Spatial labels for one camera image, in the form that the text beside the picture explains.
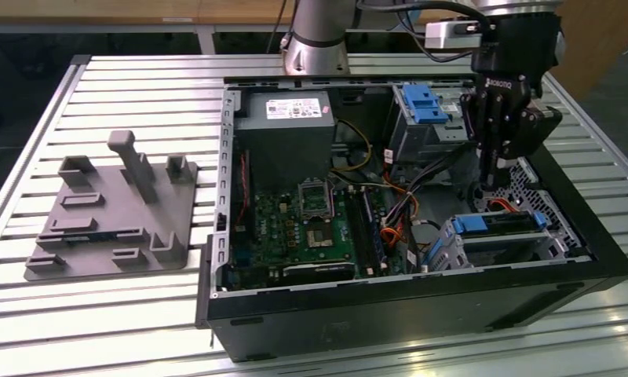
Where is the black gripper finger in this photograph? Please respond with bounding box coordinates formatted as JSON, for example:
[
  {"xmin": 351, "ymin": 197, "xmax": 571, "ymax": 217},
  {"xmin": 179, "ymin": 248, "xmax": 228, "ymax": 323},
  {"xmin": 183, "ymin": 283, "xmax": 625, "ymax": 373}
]
[
  {"xmin": 459, "ymin": 89, "xmax": 505, "ymax": 189},
  {"xmin": 495, "ymin": 97, "xmax": 565, "ymax": 189}
]

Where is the orange data wire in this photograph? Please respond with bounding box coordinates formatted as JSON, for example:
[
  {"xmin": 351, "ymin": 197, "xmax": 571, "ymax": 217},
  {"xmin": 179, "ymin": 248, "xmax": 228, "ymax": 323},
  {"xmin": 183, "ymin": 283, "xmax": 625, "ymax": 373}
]
[{"xmin": 486, "ymin": 197, "xmax": 526, "ymax": 216}]

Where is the red yellow power wire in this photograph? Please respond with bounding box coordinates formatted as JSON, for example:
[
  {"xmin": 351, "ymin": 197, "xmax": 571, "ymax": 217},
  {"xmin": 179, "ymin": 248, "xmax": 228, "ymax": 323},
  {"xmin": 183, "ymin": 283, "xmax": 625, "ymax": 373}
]
[{"xmin": 385, "ymin": 191, "xmax": 422, "ymax": 229}]

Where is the hard disk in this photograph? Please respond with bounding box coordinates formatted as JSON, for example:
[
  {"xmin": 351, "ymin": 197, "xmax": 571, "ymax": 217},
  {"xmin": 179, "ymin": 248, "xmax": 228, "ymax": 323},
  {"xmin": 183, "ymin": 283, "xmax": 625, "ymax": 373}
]
[{"xmin": 451, "ymin": 210, "xmax": 550, "ymax": 236}]

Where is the metal disk bay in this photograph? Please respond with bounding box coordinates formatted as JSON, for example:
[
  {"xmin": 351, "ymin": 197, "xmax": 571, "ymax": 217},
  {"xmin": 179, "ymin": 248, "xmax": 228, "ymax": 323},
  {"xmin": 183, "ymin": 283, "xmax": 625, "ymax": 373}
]
[{"xmin": 426, "ymin": 211, "xmax": 593, "ymax": 272}]

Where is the black RAM slot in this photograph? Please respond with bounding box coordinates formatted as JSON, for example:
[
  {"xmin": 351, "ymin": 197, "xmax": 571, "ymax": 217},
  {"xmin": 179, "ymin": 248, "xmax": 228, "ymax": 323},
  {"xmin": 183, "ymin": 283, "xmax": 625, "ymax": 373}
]
[
  {"xmin": 361, "ymin": 186, "xmax": 390, "ymax": 273},
  {"xmin": 344, "ymin": 185, "xmax": 374, "ymax": 276}
]

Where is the metal drive cage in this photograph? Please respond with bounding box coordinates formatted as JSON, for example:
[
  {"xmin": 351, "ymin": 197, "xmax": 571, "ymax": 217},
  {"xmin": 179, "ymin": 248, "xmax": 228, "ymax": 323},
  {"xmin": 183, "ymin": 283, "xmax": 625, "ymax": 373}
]
[{"xmin": 390, "ymin": 82, "xmax": 483, "ymax": 166}]

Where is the blue drive latch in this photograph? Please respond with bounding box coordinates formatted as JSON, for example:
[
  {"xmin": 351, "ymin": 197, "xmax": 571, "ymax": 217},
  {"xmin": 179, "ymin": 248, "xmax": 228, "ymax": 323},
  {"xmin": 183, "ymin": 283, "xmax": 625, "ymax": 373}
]
[{"xmin": 403, "ymin": 84, "xmax": 450, "ymax": 125}]

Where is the CPU socket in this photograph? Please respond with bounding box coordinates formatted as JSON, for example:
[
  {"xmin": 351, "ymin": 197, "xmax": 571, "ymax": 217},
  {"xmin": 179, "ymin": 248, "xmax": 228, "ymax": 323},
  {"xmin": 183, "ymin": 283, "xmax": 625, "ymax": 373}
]
[{"xmin": 296, "ymin": 178, "xmax": 336, "ymax": 221}]

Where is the grey power supply unit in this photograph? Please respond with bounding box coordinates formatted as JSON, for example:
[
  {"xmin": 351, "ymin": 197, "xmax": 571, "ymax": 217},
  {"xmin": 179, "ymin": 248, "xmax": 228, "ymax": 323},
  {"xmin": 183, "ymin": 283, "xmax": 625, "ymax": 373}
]
[{"xmin": 234, "ymin": 90, "xmax": 338, "ymax": 181}]

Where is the square brown chipset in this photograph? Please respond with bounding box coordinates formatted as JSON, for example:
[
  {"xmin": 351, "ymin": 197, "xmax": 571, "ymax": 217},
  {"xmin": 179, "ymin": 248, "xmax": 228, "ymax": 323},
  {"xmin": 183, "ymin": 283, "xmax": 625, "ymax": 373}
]
[{"xmin": 306, "ymin": 225, "xmax": 338, "ymax": 251}]

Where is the green motherboard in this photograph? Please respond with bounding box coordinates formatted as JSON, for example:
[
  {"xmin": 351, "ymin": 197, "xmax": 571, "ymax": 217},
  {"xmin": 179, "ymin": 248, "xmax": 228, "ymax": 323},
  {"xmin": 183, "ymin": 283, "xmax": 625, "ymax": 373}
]
[{"xmin": 228, "ymin": 178, "xmax": 415, "ymax": 282}]

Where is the black graphics card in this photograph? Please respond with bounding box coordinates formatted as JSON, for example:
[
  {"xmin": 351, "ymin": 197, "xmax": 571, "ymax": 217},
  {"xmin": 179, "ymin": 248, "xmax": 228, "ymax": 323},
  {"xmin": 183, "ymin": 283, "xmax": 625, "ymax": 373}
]
[{"xmin": 280, "ymin": 261, "xmax": 358, "ymax": 282}]

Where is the black PC case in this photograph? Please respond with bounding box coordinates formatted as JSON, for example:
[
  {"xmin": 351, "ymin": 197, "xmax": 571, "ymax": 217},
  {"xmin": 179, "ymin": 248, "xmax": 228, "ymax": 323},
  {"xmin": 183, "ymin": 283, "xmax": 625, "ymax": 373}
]
[{"xmin": 195, "ymin": 73, "xmax": 628, "ymax": 363}]

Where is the grey parts rack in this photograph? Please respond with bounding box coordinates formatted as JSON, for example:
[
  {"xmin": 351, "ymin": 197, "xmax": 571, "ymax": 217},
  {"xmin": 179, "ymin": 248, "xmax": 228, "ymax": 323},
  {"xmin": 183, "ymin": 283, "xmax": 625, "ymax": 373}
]
[{"xmin": 23, "ymin": 130, "xmax": 200, "ymax": 282}]

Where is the black camera cable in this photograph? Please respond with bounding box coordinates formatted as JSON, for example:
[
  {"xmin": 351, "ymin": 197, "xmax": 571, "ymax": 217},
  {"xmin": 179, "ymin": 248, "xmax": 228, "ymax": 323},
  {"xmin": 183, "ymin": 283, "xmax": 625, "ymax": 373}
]
[{"xmin": 355, "ymin": 0, "xmax": 487, "ymax": 64}]

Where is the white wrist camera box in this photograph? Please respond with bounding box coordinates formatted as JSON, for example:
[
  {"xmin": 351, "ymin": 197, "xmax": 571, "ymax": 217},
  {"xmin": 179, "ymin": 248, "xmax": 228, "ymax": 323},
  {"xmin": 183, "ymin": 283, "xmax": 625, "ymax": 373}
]
[{"xmin": 426, "ymin": 19, "xmax": 486, "ymax": 50}]

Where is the black wire bundle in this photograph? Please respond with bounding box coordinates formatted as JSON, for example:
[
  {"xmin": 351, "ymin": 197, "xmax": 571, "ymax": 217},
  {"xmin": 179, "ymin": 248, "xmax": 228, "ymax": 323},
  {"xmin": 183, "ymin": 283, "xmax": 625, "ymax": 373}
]
[{"xmin": 398, "ymin": 155, "xmax": 481, "ymax": 193}]

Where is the orange wire loop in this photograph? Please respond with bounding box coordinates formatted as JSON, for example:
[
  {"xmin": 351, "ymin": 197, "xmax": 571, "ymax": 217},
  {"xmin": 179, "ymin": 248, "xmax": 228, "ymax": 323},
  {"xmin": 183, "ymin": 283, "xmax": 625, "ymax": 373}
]
[{"xmin": 381, "ymin": 229, "xmax": 407, "ymax": 252}]

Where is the thin red wire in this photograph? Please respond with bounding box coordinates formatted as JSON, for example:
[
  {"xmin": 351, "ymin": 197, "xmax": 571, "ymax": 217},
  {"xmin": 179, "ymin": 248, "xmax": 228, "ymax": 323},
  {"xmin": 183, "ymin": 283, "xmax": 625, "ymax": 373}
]
[{"xmin": 239, "ymin": 152, "xmax": 251, "ymax": 209}]

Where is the white shelf frame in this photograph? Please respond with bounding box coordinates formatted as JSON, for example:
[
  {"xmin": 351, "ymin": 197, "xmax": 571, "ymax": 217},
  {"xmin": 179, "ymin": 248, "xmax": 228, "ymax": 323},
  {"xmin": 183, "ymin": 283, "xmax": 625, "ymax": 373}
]
[{"xmin": 0, "ymin": 21, "xmax": 431, "ymax": 56}]

